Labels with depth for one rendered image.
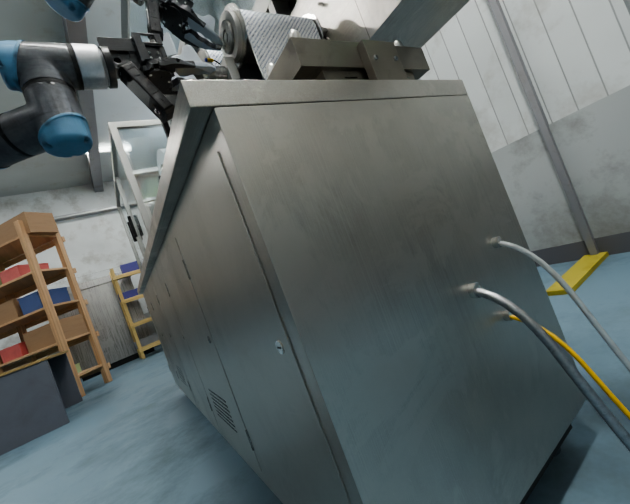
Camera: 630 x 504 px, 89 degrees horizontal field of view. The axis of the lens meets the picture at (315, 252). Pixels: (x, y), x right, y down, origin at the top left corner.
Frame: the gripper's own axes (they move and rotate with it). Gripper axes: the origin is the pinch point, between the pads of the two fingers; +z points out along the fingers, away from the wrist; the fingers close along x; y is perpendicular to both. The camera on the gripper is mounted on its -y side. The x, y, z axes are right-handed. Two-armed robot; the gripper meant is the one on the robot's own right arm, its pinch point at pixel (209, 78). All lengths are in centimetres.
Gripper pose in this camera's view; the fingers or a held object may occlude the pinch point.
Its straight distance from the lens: 85.4
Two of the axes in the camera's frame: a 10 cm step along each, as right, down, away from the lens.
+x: -4.9, 2.1, 8.5
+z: 7.9, -2.9, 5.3
